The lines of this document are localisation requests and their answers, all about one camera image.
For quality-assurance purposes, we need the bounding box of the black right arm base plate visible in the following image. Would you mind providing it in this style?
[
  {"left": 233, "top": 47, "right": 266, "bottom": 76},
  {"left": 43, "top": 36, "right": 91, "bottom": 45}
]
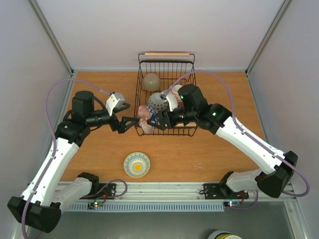
[{"left": 199, "top": 183, "right": 249, "bottom": 200}]

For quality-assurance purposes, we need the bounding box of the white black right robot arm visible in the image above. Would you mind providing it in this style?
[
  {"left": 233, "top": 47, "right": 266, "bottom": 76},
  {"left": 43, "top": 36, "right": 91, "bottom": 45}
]
[{"left": 148, "top": 84, "right": 298, "bottom": 198}]

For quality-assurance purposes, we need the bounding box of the beige leaf pattern bowl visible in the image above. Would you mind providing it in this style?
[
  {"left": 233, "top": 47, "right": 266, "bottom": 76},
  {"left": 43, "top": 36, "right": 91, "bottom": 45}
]
[{"left": 142, "top": 73, "right": 161, "bottom": 92}]

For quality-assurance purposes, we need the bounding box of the red diamond pattern bowl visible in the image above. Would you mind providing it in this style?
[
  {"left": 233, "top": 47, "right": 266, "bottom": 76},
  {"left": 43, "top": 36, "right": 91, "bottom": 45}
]
[{"left": 148, "top": 92, "right": 169, "bottom": 112}]

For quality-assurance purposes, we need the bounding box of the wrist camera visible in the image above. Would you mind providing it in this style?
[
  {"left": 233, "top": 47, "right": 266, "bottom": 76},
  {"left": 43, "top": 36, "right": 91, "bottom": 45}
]
[
  {"left": 105, "top": 92, "right": 125, "bottom": 116},
  {"left": 159, "top": 92, "right": 178, "bottom": 112}
]

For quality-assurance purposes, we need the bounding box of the small circuit board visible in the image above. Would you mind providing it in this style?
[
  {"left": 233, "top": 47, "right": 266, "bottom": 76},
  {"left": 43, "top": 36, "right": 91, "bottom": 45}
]
[
  {"left": 87, "top": 201, "right": 103, "bottom": 210},
  {"left": 224, "top": 201, "right": 243, "bottom": 208}
]

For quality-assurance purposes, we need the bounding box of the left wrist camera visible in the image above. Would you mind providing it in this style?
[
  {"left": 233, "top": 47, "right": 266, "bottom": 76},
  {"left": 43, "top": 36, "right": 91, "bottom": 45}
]
[{"left": 105, "top": 92, "right": 125, "bottom": 116}]

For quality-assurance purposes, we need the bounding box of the orange floral white bowl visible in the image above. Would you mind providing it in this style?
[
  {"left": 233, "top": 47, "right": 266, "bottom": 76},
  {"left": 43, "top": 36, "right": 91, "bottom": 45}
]
[{"left": 171, "top": 84, "right": 182, "bottom": 103}]

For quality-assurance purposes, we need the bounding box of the red zigzag pattern bowl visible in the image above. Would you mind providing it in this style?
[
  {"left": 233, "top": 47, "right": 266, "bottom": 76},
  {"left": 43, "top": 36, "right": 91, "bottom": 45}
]
[{"left": 138, "top": 105, "right": 157, "bottom": 134}]

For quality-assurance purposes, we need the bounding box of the left small circuit board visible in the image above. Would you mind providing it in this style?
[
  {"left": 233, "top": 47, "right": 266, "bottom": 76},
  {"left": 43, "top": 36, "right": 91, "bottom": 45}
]
[{"left": 87, "top": 201, "right": 103, "bottom": 210}]

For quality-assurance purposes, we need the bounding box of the black wire dish rack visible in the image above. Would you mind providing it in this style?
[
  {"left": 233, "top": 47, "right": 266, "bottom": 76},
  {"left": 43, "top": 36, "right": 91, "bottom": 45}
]
[{"left": 134, "top": 51, "right": 200, "bottom": 137}]

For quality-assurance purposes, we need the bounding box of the slotted grey cable duct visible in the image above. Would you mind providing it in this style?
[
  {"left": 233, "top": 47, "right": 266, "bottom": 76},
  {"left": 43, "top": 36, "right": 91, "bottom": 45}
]
[{"left": 66, "top": 202, "right": 224, "bottom": 213}]

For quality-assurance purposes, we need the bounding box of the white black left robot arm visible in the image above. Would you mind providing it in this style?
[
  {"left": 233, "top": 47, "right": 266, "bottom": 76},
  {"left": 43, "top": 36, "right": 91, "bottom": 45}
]
[{"left": 7, "top": 91, "right": 139, "bottom": 233}]

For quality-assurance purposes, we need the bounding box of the right small circuit board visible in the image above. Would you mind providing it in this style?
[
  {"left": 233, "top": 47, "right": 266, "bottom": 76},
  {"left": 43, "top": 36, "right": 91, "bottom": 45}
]
[{"left": 224, "top": 201, "right": 243, "bottom": 208}]

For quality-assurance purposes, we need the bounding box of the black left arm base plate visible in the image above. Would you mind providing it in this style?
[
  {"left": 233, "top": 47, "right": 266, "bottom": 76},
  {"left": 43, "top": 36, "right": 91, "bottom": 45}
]
[{"left": 80, "top": 183, "right": 117, "bottom": 200}]

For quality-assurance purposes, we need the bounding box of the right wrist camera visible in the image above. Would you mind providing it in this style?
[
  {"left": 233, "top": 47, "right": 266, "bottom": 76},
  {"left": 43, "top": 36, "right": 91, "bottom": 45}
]
[{"left": 159, "top": 92, "right": 178, "bottom": 112}]

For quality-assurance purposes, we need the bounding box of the yellow blue pattern bowl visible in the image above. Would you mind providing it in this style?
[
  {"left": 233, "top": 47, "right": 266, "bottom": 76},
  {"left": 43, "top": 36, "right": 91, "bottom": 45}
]
[{"left": 124, "top": 152, "right": 151, "bottom": 178}]

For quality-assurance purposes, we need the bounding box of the white yellow blue container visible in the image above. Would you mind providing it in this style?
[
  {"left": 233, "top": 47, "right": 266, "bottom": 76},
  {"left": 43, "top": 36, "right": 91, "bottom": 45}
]
[{"left": 208, "top": 230, "right": 241, "bottom": 239}]

